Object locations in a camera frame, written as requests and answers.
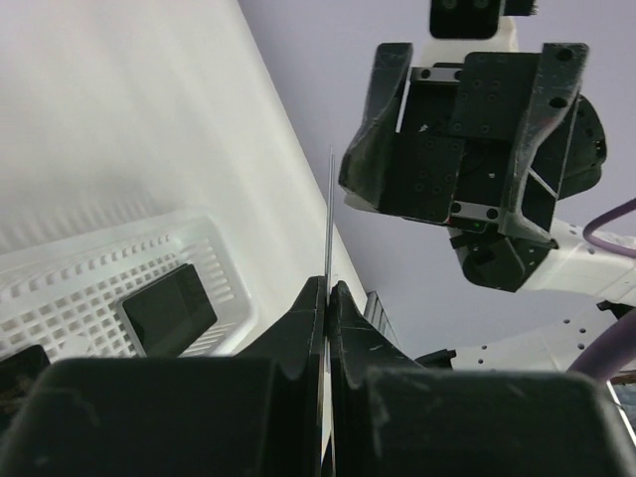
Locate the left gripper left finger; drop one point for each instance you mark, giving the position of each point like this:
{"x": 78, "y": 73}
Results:
{"x": 257, "y": 413}

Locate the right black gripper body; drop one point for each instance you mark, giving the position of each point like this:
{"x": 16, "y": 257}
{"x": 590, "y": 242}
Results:
{"x": 453, "y": 154}

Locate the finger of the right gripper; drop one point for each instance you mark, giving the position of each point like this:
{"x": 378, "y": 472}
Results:
{"x": 365, "y": 163}
{"x": 541, "y": 143}

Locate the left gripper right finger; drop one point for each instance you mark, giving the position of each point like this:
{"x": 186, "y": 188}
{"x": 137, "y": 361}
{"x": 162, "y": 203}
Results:
{"x": 394, "y": 417}

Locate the black credit card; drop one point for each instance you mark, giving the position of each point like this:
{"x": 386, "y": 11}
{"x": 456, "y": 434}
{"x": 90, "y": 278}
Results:
{"x": 327, "y": 467}
{"x": 166, "y": 316}

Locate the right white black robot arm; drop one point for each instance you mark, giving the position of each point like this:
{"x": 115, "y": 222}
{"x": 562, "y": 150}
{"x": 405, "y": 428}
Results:
{"x": 551, "y": 322}

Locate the black credit card in basket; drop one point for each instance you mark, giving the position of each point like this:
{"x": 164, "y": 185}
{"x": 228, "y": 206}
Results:
{"x": 166, "y": 316}

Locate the white plastic slotted basket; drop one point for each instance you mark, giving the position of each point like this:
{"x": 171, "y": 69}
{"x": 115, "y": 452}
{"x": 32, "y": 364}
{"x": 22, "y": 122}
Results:
{"x": 64, "y": 295}

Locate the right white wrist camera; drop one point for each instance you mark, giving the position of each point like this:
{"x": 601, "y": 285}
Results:
{"x": 475, "y": 23}

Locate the aluminium frame rail front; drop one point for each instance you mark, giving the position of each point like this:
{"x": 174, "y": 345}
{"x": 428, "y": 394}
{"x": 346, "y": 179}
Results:
{"x": 376, "y": 315}

